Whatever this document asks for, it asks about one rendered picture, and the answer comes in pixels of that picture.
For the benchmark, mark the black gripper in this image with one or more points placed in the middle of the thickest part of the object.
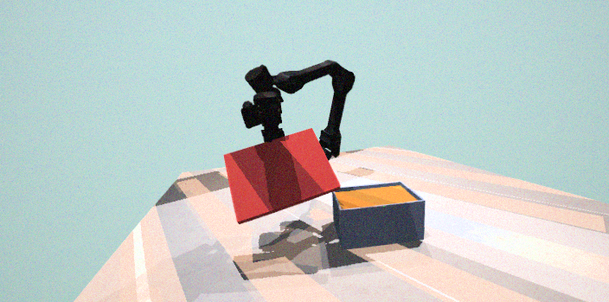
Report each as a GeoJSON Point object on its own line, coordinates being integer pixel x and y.
{"type": "Point", "coordinates": [270, 117]}

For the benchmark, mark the red lid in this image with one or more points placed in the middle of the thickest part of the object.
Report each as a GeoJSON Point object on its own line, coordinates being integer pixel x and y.
{"type": "Point", "coordinates": [286, 172]}

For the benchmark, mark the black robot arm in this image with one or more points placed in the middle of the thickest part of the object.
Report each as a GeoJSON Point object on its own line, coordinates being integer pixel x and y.
{"type": "Point", "coordinates": [290, 82]}

